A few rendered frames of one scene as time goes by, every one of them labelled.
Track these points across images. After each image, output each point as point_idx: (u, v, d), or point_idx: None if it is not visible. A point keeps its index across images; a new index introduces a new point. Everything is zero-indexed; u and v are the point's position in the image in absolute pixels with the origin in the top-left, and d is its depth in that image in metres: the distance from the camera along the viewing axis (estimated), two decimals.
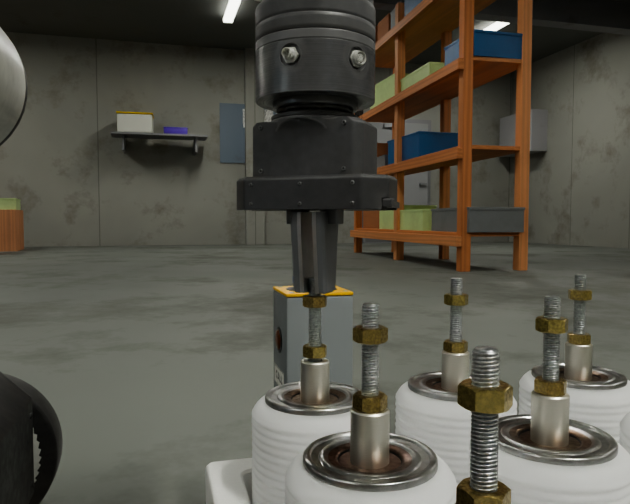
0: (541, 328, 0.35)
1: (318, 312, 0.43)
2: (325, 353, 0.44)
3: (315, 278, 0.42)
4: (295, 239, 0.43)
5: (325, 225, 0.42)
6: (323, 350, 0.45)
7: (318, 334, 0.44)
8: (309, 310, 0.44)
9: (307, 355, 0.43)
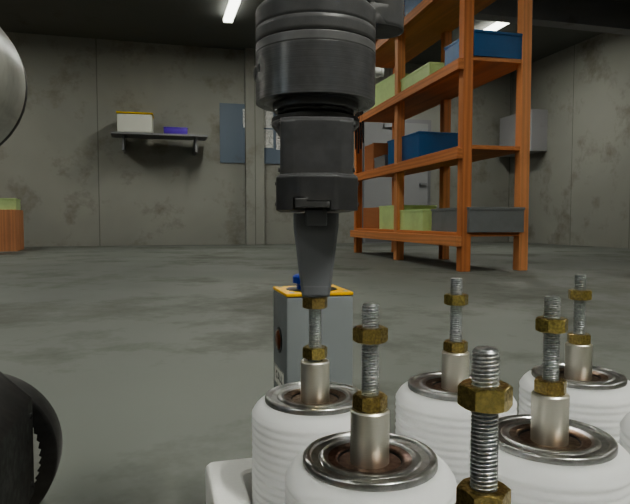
0: (541, 328, 0.35)
1: (318, 312, 0.44)
2: (313, 351, 0.45)
3: None
4: (336, 241, 0.42)
5: None
6: (304, 352, 0.44)
7: (318, 333, 0.44)
8: (320, 311, 0.44)
9: (325, 355, 0.44)
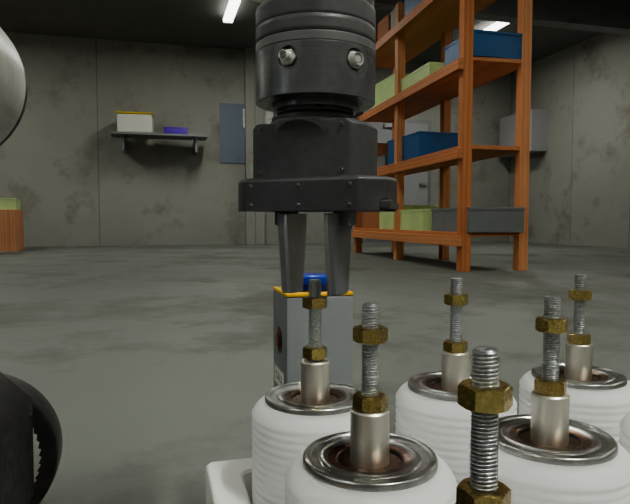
0: (541, 328, 0.35)
1: (318, 312, 0.44)
2: (313, 351, 0.45)
3: (327, 280, 0.42)
4: (282, 240, 0.43)
5: (337, 227, 0.41)
6: (304, 352, 0.44)
7: (318, 333, 0.44)
8: (320, 311, 0.44)
9: (325, 355, 0.44)
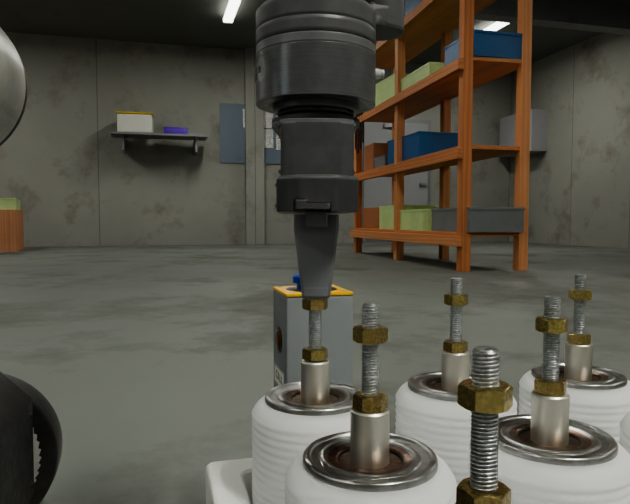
0: (541, 328, 0.35)
1: (308, 314, 0.44)
2: (305, 356, 0.44)
3: None
4: (336, 242, 0.42)
5: None
6: (315, 357, 0.43)
7: (308, 335, 0.44)
8: (315, 311, 0.44)
9: (313, 353, 0.45)
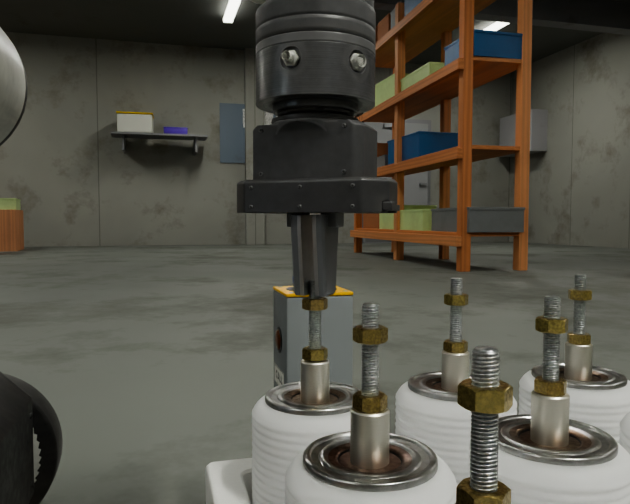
0: (541, 328, 0.35)
1: (308, 314, 0.44)
2: (305, 356, 0.44)
3: (315, 281, 0.42)
4: (295, 242, 0.43)
5: (325, 228, 0.42)
6: (315, 357, 0.43)
7: (308, 335, 0.44)
8: (315, 311, 0.44)
9: (313, 353, 0.45)
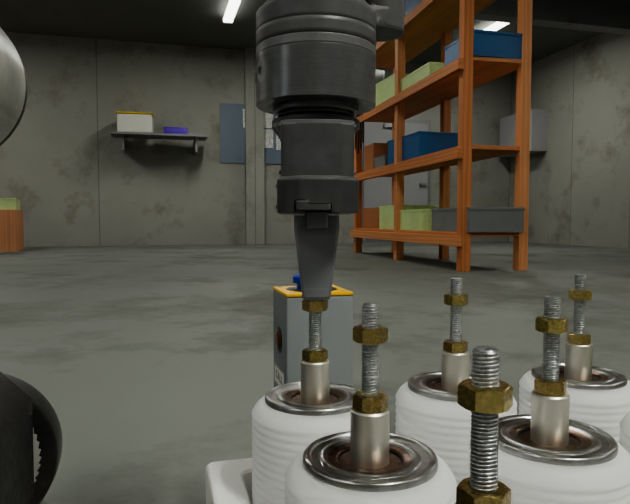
0: (541, 328, 0.35)
1: (316, 316, 0.43)
2: (324, 357, 0.44)
3: None
4: (337, 243, 0.42)
5: None
6: (325, 354, 0.44)
7: (316, 338, 0.44)
8: (308, 313, 0.44)
9: (305, 358, 0.44)
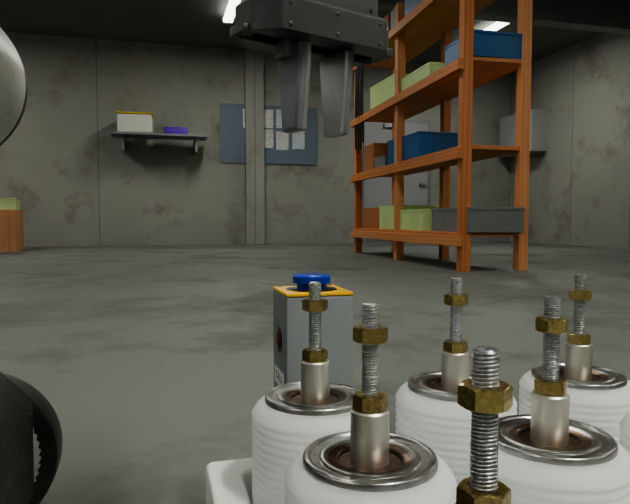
0: (541, 328, 0.35)
1: (316, 316, 0.43)
2: (324, 357, 0.44)
3: (289, 118, 0.43)
4: (325, 86, 0.45)
5: (279, 63, 0.43)
6: (325, 354, 0.44)
7: (316, 338, 0.44)
8: (308, 313, 0.44)
9: (305, 358, 0.44)
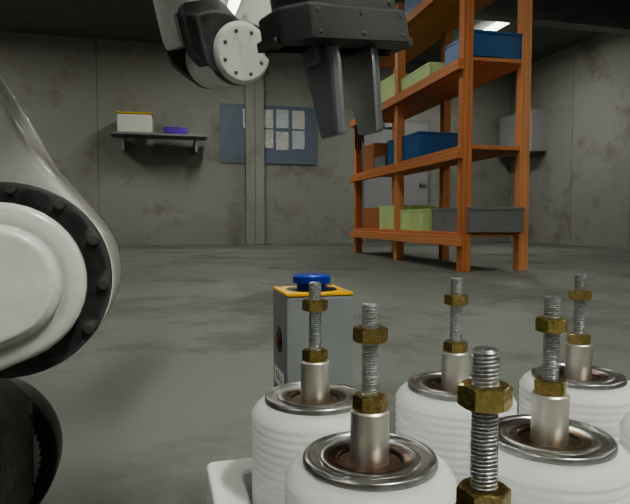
0: (541, 328, 0.35)
1: (316, 316, 0.43)
2: (324, 357, 0.44)
3: (324, 123, 0.43)
4: (351, 85, 0.46)
5: (307, 70, 0.43)
6: (325, 354, 0.44)
7: (316, 338, 0.44)
8: (308, 313, 0.44)
9: (305, 358, 0.44)
